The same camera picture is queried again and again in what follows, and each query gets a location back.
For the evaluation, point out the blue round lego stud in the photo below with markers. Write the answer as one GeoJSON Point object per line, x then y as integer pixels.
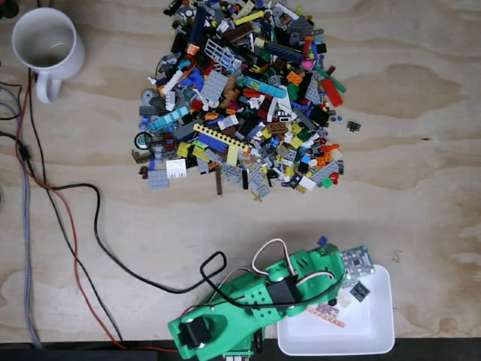
{"type": "Point", "coordinates": [322, 240]}

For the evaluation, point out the white plastic bin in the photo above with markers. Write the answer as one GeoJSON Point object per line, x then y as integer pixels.
{"type": "Point", "coordinates": [338, 338]}

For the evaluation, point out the green small lego brick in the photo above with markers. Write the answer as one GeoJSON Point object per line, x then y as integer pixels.
{"type": "Point", "coordinates": [327, 182]}

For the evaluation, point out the white lego plate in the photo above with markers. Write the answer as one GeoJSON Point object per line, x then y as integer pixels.
{"type": "Point", "coordinates": [307, 183]}

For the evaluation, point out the grey square lego plate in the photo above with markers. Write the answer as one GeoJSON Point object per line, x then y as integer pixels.
{"type": "Point", "coordinates": [264, 190]}

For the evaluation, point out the gold lego accessory piece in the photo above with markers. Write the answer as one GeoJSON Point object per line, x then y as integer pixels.
{"type": "Point", "coordinates": [257, 196]}

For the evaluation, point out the black long lego brick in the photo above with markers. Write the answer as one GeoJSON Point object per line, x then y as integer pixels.
{"type": "Point", "coordinates": [245, 179]}

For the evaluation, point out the grey upside-down lego brick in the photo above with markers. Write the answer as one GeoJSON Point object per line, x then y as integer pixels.
{"type": "Point", "coordinates": [232, 171]}

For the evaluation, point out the brown long lego plate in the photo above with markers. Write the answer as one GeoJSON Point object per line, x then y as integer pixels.
{"type": "Point", "coordinates": [218, 180]}

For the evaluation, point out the red lego plate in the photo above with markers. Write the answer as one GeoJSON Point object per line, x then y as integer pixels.
{"type": "Point", "coordinates": [332, 92]}

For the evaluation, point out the white toothed lego piece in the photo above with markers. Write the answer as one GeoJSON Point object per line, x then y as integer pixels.
{"type": "Point", "coordinates": [176, 169]}

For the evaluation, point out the cyan long lego plate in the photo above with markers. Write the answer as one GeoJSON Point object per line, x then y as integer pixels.
{"type": "Point", "coordinates": [265, 87]}

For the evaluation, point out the pink lego ball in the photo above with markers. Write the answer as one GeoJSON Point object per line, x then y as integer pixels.
{"type": "Point", "coordinates": [307, 64]}

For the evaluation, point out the black lego tire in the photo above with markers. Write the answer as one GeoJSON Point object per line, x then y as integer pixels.
{"type": "Point", "coordinates": [143, 140]}

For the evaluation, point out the white lego fence piece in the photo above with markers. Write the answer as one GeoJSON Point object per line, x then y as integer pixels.
{"type": "Point", "coordinates": [219, 53]}

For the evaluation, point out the navy long lego beam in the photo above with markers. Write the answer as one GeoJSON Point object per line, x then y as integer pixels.
{"type": "Point", "coordinates": [197, 26]}

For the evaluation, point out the small black square piece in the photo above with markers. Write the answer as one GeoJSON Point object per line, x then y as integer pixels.
{"type": "Point", "coordinates": [359, 291]}

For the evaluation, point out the grey studded long plate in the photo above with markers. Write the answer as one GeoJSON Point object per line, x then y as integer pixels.
{"type": "Point", "coordinates": [325, 171]}

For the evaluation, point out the grey-green flat two-hole plate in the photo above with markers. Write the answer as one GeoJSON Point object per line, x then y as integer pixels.
{"type": "Point", "coordinates": [232, 183]}

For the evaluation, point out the small black studded piece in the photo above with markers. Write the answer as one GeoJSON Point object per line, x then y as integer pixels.
{"type": "Point", "coordinates": [353, 126]}

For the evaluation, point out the yellow holed technic beam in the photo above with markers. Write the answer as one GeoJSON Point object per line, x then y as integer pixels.
{"type": "Point", "coordinates": [221, 137]}

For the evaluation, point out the grey studded rectangular plate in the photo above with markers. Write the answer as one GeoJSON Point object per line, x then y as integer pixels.
{"type": "Point", "coordinates": [157, 179]}

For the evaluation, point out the grey large studded plate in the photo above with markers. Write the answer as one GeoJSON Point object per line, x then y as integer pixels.
{"type": "Point", "coordinates": [213, 85]}

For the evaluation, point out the light blue long piece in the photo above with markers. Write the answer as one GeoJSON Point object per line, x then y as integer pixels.
{"type": "Point", "coordinates": [169, 118]}

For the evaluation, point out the dark blue long plate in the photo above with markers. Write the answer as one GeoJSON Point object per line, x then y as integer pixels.
{"type": "Point", "coordinates": [283, 52]}

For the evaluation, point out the white ceramic mug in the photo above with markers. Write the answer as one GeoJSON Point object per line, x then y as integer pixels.
{"type": "Point", "coordinates": [49, 41]}

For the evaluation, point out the green camera circuit board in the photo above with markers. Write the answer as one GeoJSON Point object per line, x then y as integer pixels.
{"type": "Point", "coordinates": [356, 261]}

